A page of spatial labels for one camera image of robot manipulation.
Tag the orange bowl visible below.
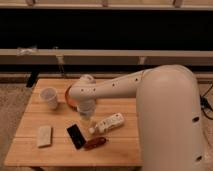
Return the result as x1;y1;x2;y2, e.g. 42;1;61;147
65;87;77;110

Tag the white paper cup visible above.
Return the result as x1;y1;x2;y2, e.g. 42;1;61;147
39;87;58;110

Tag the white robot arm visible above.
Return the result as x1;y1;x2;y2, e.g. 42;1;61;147
69;65;205;171

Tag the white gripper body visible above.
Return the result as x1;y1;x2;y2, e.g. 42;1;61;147
77;100;96;118

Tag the beige sponge block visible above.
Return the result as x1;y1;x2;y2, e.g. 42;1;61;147
37;125;52;148

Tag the wooden table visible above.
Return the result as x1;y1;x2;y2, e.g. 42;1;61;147
5;79;141;167

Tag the long wall rail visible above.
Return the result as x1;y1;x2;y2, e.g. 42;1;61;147
0;48;213;66

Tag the black smartphone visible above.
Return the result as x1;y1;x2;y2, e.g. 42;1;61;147
67;124;86;149

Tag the black cable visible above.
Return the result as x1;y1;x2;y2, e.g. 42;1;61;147
199;83;213;120

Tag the reddish brown oblong object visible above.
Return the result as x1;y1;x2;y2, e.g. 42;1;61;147
84;137;107;150

